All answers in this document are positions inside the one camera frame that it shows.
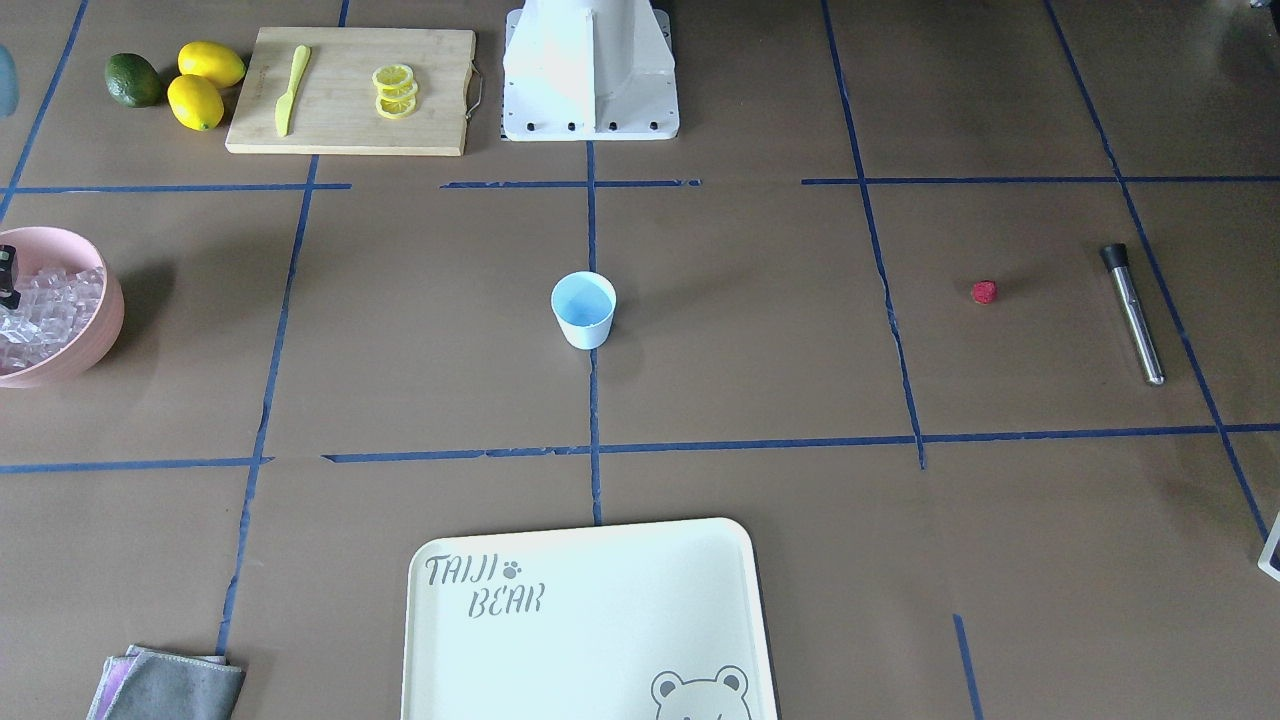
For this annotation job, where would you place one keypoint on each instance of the green avocado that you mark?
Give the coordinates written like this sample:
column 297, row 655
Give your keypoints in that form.
column 132, row 81

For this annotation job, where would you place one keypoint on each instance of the grey folded cloth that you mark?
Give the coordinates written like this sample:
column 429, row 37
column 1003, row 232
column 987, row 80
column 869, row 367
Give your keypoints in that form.
column 153, row 684

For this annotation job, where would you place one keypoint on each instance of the ice cubes in bowl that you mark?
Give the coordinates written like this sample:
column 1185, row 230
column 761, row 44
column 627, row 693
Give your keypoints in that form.
column 54, row 307

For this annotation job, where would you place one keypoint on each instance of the cream bear tray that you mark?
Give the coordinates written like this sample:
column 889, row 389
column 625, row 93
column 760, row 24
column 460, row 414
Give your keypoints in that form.
column 660, row 620

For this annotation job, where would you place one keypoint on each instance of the yellow lemon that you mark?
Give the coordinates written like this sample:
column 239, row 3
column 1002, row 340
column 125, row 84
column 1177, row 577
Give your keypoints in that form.
column 220, row 65
column 195, row 102

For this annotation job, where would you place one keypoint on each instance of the steel muddler black tip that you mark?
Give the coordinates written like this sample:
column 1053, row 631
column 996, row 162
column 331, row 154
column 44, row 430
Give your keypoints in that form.
column 1116, row 260

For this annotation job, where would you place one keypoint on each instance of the red strawberry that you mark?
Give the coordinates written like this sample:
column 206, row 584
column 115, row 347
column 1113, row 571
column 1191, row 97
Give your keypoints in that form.
column 984, row 292

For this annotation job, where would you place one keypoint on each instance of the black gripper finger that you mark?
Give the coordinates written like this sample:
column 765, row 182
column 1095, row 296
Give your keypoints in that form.
column 10, row 296

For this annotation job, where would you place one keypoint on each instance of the pink bowl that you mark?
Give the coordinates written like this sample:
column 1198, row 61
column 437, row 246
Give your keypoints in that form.
column 51, row 247

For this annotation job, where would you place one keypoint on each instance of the yellow plastic knife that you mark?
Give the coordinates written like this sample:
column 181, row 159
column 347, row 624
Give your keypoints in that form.
column 284, row 105

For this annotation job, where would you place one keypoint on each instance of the light blue cup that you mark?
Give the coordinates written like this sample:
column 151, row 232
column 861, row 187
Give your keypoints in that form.
column 584, row 305

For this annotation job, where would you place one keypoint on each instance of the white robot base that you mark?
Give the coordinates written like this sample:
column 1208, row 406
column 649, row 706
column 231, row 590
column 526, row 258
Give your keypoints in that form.
column 589, row 71

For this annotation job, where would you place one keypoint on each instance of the lemon slices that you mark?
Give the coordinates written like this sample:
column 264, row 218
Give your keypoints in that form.
column 396, row 91

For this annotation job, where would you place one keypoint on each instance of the wooden cutting board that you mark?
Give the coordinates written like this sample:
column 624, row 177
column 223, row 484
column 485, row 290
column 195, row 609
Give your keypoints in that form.
column 334, row 112

